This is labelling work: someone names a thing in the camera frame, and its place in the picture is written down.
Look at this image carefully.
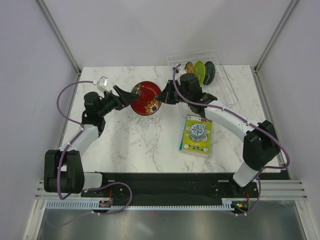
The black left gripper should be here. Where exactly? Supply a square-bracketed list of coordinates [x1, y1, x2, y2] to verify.
[98, 85, 139, 117]

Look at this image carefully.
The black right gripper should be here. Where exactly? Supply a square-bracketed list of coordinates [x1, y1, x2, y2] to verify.
[156, 79, 191, 105]

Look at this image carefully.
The red floral plate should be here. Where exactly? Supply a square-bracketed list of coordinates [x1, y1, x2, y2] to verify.
[130, 81, 162, 116]

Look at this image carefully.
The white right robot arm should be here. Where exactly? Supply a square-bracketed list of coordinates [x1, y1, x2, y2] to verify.
[156, 73, 281, 197]

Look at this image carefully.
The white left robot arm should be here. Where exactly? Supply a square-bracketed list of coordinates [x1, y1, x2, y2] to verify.
[44, 85, 140, 200]

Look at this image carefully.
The yellow brown patterned plate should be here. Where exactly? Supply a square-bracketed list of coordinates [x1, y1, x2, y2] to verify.
[184, 61, 194, 74]

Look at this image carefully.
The lime green plate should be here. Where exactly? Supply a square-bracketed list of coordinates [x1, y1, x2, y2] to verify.
[193, 60, 207, 85]

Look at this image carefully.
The dark green plate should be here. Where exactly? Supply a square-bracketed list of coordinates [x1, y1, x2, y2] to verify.
[203, 61, 216, 86]

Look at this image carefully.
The green cover book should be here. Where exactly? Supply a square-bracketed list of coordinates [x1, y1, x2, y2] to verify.
[179, 115, 213, 157]

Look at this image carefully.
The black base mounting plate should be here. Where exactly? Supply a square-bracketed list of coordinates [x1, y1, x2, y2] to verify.
[81, 171, 258, 212]

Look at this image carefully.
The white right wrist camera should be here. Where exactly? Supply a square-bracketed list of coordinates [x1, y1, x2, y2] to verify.
[173, 66, 187, 81]

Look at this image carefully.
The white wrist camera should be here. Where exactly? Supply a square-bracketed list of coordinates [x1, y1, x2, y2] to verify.
[173, 66, 187, 81]
[93, 76, 110, 94]

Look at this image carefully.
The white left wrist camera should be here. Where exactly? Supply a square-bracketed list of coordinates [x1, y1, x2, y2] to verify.
[93, 76, 110, 94]

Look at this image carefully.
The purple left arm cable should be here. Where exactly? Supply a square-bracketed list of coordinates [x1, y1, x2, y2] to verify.
[46, 80, 133, 228]

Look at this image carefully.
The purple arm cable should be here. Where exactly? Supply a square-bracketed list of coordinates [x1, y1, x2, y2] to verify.
[173, 63, 291, 217]
[46, 80, 133, 228]

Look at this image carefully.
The white wire dish rack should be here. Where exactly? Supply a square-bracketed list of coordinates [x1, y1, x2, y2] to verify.
[167, 51, 238, 108]

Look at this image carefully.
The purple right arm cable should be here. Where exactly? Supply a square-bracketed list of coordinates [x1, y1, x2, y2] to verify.
[173, 63, 291, 217]

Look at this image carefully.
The white slotted cable duct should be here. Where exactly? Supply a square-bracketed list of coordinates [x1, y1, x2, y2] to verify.
[45, 199, 237, 211]

